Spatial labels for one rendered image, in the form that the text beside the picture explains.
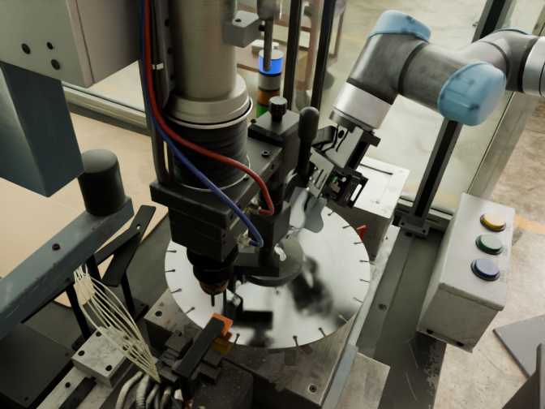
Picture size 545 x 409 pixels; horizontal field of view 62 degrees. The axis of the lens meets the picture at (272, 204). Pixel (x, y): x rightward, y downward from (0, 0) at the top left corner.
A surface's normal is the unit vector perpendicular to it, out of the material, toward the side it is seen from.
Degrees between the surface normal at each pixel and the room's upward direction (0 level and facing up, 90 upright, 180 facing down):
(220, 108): 75
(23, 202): 0
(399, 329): 0
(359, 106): 61
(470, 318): 90
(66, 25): 90
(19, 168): 90
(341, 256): 0
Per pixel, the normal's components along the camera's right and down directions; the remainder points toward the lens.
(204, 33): 0.18, 0.66
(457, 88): -0.62, 0.09
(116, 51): 0.90, 0.33
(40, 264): 0.06, -0.74
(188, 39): -0.29, 0.62
